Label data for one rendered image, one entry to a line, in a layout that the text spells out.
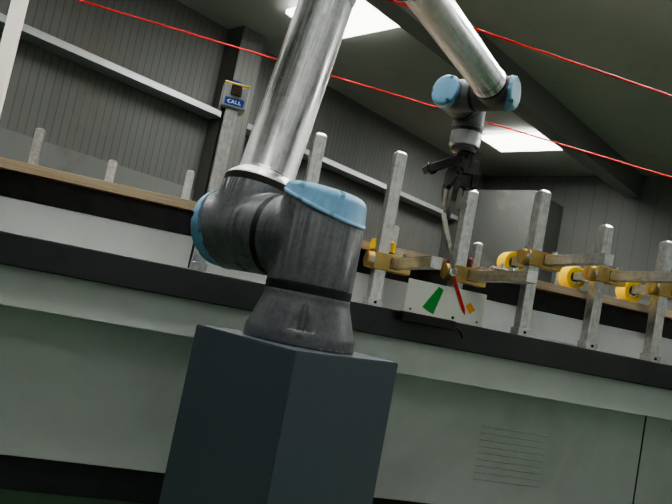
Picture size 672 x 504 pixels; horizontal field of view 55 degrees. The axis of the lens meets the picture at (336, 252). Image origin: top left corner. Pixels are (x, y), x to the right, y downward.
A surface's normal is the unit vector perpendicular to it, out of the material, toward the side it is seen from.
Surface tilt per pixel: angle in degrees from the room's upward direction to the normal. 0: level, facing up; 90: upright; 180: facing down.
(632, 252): 90
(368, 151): 90
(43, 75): 90
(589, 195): 90
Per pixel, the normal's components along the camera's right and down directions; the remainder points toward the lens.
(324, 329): 0.47, -0.33
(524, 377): 0.28, -0.03
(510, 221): -0.66, -0.19
